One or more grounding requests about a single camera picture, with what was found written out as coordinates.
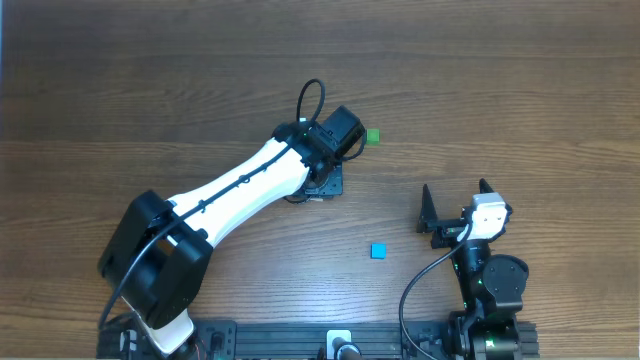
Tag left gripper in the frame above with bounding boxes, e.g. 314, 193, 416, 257
301, 163, 345, 199

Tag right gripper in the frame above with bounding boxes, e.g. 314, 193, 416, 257
416, 178, 496, 250

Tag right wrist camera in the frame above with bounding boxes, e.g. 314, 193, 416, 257
462, 192, 514, 242

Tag mounting rail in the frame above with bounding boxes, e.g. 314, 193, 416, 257
94, 319, 541, 360

